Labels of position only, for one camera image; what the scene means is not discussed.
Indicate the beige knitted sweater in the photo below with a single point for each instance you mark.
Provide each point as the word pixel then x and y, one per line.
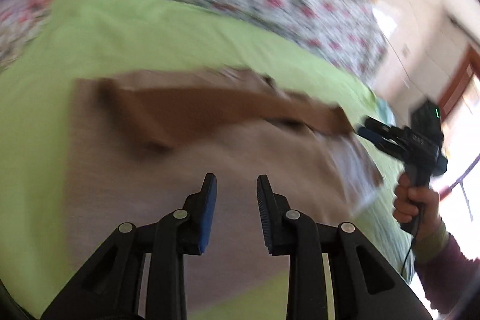
pixel 327 175

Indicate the purple sleeve forearm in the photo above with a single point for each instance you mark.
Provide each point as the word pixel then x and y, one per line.
pixel 443 269

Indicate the person right hand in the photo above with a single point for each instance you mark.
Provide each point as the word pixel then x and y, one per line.
pixel 411 202

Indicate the pastel floral pillow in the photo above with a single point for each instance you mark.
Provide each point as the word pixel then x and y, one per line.
pixel 21 22

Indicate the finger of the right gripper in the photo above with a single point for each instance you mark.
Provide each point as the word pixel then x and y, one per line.
pixel 376 130
pixel 382 144

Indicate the green bed sheet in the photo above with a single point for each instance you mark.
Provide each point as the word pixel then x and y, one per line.
pixel 100 39

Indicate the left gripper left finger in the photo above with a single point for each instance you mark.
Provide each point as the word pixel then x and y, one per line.
pixel 108 285

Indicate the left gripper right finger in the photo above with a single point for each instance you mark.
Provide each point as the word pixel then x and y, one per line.
pixel 340 259

